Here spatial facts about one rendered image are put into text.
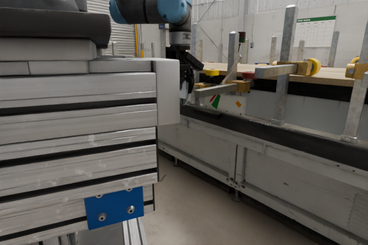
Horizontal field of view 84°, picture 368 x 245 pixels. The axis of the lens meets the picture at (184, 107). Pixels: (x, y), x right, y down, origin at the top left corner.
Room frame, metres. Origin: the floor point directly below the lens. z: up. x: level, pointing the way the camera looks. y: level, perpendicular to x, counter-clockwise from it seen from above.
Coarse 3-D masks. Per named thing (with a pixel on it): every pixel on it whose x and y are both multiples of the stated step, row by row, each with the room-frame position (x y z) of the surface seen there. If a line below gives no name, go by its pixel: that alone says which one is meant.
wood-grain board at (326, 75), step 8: (208, 64) 1.99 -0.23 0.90; (216, 64) 1.99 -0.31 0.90; (224, 64) 1.99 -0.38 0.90; (240, 64) 1.99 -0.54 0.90; (248, 64) 1.99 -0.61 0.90; (200, 72) 1.38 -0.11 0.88; (224, 72) 1.25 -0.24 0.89; (240, 72) 1.17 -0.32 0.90; (320, 72) 1.13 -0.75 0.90; (328, 72) 1.13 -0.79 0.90; (336, 72) 1.13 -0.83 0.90; (344, 72) 1.13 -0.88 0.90; (296, 80) 0.96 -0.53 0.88; (304, 80) 0.93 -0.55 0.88; (312, 80) 0.91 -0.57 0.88; (320, 80) 0.89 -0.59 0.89; (328, 80) 0.87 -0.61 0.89; (336, 80) 0.85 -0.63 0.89; (344, 80) 0.83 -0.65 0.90; (352, 80) 0.81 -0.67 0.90
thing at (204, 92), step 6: (228, 84) 0.95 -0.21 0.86; (234, 84) 0.96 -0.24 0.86; (252, 84) 1.07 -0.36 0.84; (198, 90) 0.79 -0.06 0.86; (204, 90) 0.80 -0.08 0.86; (210, 90) 0.83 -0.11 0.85; (216, 90) 0.86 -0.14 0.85; (222, 90) 0.89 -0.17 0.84; (228, 90) 0.92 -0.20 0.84; (234, 90) 0.96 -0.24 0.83; (198, 96) 0.79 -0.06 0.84; (204, 96) 0.80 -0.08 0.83
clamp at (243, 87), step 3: (222, 81) 1.05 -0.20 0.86; (228, 81) 1.02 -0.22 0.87; (231, 81) 1.01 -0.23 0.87; (234, 81) 0.99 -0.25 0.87; (237, 81) 0.98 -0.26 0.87; (240, 81) 0.97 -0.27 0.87; (243, 81) 0.97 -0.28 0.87; (249, 81) 0.98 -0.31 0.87; (240, 84) 0.97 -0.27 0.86; (243, 84) 0.96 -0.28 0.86; (246, 84) 0.96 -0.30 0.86; (249, 84) 0.98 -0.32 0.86; (240, 87) 0.97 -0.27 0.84; (243, 87) 0.96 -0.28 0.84; (246, 87) 0.97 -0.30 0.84; (249, 87) 0.98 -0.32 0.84; (237, 90) 0.98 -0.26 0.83; (240, 90) 0.97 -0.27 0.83; (243, 90) 0.96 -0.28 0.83; (246, 90) 0.97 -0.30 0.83
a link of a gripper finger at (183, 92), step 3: (183, 81) 0.72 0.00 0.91; (183, 84) 0.71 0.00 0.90; (186, 84) 0.72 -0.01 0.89; (183, 87) 0.71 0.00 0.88; (186, 87) 0.72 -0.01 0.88; (180, 90) 0.71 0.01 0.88; (183, 90) 0.72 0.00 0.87; (186, 90) 0.72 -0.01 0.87; (180, 93) 0.70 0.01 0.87; (183, 93) 0.72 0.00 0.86; (186, 93) 0.72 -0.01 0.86; (180, 96) 0.71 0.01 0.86; (183, 96) 0.72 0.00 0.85; (186, 96) 0.72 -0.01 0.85; (183, 99) 0.74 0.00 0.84; (186, 99) 0.72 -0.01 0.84; (183, 102) 0.74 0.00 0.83; (183, 105) 0.74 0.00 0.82
